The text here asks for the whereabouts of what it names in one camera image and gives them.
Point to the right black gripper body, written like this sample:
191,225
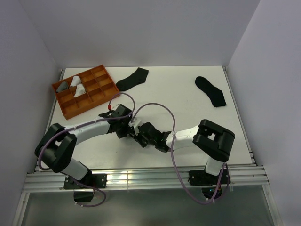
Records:
143,141

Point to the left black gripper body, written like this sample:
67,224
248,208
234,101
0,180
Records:
122,122

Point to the black sock with white stripes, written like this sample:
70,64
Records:
139,139

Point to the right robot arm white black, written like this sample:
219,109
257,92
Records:
213,139

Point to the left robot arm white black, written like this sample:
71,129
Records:
57,145

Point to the orange compartment tray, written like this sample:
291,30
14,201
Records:
100,88

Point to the black sock top centre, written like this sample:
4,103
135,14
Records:
136,78

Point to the lower white rolled sock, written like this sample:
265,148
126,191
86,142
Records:
80,90

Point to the white rolled sock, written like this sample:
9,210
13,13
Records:
80,90
75,81

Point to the upper white rolled sock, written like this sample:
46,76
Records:
75,81

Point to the grey rolled sock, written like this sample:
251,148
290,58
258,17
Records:
62,87

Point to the black sock top right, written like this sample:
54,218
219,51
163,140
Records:
215,95

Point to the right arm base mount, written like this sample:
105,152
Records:
201,178

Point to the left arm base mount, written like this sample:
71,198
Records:
86,189

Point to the aluminium frame rail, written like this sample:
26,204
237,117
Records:
249,194

